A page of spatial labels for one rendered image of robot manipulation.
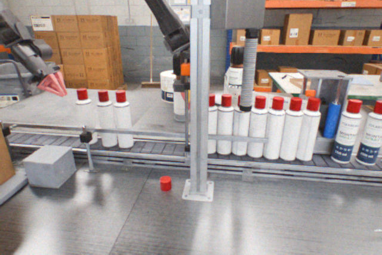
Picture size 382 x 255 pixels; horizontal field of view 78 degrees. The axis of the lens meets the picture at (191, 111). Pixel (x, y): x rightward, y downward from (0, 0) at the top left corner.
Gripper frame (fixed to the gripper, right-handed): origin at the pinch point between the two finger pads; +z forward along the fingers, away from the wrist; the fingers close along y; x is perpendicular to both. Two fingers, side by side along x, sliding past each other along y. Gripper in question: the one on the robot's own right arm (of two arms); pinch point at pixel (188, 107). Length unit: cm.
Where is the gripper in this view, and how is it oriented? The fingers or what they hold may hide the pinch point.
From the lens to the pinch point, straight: 83.8
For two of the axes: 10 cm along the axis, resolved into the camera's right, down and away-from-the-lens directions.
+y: -9.9, -0.6, 1.1
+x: -1.2, 3.6, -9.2
